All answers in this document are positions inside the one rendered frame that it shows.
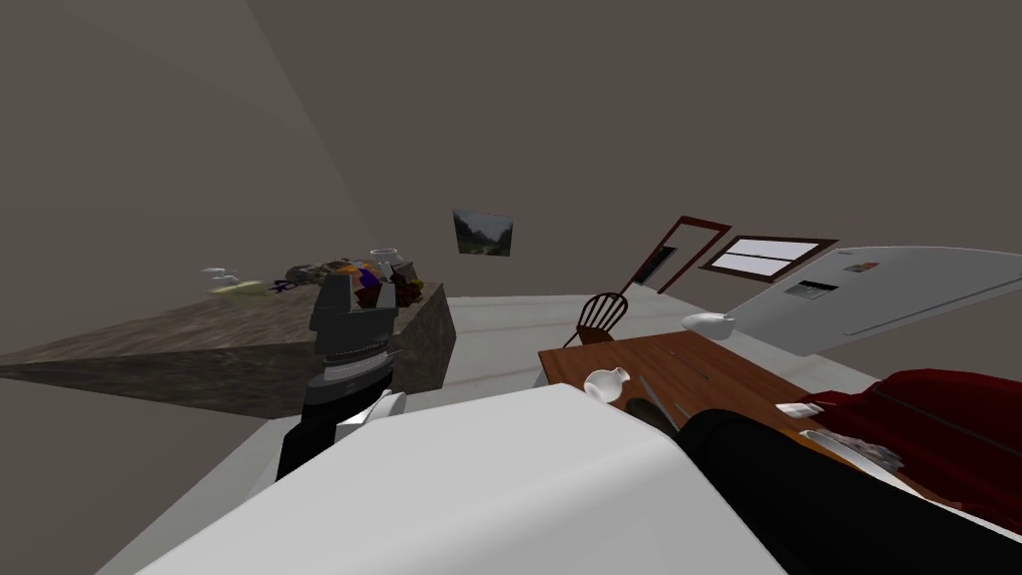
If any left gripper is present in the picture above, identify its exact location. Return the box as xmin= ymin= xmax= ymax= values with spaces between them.
xmin=308 ymin=275 xmax=399 ymax=358

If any dark bread loaf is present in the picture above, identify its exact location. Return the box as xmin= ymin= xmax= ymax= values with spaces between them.
xmin=284 ymin=261 xmax=350 ymax=287

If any yellow-green plate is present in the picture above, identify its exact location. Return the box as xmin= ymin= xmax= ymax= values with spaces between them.
xmin=207 ymin=280 xmax=270 ymax=300

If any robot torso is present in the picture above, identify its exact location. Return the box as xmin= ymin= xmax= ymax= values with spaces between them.
xmin=134 ymin=382 xmax=793 ymax=575

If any dark wooden chair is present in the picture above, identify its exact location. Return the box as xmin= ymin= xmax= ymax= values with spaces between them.
xmin=562 ymin=291 xmax=630 ymax=349

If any white round vase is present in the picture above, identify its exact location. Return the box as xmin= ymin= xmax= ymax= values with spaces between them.
xmin=583 ymin=366 xmax=632 ymax=404

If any dark open door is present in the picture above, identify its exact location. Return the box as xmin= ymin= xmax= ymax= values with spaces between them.
xmin=637 ymin=245 xmax=680 ymax=288

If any silver knife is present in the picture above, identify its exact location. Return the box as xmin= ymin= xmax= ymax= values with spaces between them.
xmin=638 ymin=374 xmax=681 ymax=432

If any brown wooden table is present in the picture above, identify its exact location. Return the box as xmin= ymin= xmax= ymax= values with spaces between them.
xmin=538 ymin=330 xmax=959 ymax=506

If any white bowl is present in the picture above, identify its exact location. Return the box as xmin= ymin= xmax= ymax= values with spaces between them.
xmin=681 ymin=311 xmax=737 ymax=341

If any white plate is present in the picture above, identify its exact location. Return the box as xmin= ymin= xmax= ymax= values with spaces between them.
xmin=798 ymin=428 xmax=907 ymax=485

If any grey refrigerator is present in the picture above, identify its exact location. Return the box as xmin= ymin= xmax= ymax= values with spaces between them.
xmin=722 ymin=245 xmax=1022 ymax=358

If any dark red cloth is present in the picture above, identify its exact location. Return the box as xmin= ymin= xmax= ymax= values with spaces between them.
xmin=795 ymin=367 xmax=1022 ymax=535

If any landscape picture on wall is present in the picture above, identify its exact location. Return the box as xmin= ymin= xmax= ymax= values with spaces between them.
xmin=452 ymin=209 xmax=515 ymax=259

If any window with dark red frame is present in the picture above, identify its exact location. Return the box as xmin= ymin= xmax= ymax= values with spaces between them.
xmin=700 ymin=235 xmax=839 ymax=285

